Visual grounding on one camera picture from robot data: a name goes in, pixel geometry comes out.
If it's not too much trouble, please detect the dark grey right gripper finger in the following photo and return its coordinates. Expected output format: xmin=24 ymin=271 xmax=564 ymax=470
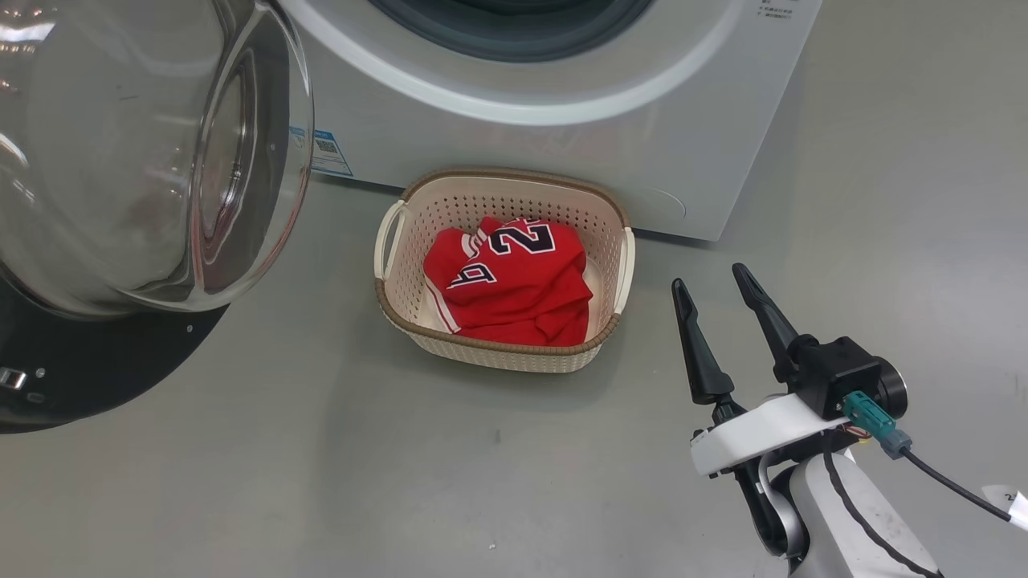
xmin=732 ymin=263 xmax=804 ymax=382
xmin=671 ymin=279 xmax=736 ymax=406

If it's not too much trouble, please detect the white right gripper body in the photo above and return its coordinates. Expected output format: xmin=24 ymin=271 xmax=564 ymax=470
xmin=689 ymin=392 xmax=852 ymax=478

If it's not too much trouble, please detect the red numbered sports jersey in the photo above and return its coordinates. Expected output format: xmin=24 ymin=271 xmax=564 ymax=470
xmin=423 ymin=217 xmax=594 ymax=348

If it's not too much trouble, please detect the washing machine glass door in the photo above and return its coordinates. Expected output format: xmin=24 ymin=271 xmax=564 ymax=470
xmin=0 ymin=0 xmax=316 ymax=434

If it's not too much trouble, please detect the cream perforated laundry basket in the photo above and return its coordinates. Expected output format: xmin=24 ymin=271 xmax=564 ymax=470
xmin=373 ymin=169 xmax=637 ymax=374

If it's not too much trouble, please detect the white front-load washing machine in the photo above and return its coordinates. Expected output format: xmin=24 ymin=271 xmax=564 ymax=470
xmin=277 ymin=0 xmax=824 ymax=242

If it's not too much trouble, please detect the blue energy label sticker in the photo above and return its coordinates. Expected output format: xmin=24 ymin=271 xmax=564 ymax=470
xmin=289 ymin=126 xmax=354 ymax=177

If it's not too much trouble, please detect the teal right camera connector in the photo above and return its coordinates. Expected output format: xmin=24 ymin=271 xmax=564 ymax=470
xmin=842 ymin=391 xmax=914 ymax=460

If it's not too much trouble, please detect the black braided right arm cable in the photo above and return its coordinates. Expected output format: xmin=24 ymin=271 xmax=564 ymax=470
xmin=821 ymin=433 xmax=944 ymax=578

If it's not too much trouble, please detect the thin black right camera cable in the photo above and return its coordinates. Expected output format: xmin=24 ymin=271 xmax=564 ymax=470
xmin=899 ymin=448 xmax=1028 ymax=532

